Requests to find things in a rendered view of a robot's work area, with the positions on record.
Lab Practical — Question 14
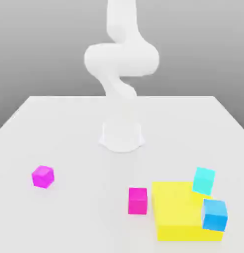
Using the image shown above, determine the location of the small cyan cube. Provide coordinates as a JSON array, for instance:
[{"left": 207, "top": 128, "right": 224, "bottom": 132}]
[{"left": 192, "top": 167, "right": 216, "bottom": 196}]

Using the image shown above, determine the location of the large yellow box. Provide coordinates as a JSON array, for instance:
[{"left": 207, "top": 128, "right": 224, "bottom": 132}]
[{"left": 151, "top": 181, "right": 224, "bottom": 242}]

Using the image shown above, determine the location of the small blue cube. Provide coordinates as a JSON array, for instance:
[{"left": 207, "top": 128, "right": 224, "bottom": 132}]
[{"left": 200, "top": 199, "right": 229, "bottom": 232}]

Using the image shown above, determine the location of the small pink cube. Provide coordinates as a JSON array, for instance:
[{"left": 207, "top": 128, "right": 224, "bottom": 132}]
[{"left": 128, "top": 187, "right": 148, "bottom": 215}]

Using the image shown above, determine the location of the small magenta cube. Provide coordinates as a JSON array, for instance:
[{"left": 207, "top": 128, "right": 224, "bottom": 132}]
[{"left": 31, "top": 165, "right": 55, "bottom": 189}]

